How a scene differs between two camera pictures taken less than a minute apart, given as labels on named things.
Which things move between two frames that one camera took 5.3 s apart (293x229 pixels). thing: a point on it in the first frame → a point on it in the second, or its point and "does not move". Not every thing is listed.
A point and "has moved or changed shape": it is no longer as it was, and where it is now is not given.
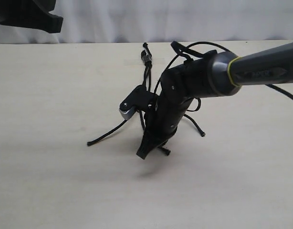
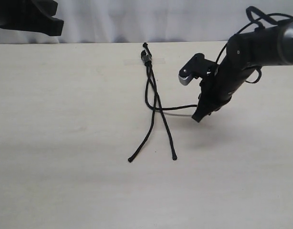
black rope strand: (120, 125) → (174, 154)
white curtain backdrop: (143, 21) does not move
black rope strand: (196, 126) has moved or changed shape
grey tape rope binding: (146, 56) does not move
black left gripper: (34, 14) does not move
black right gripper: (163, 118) → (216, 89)
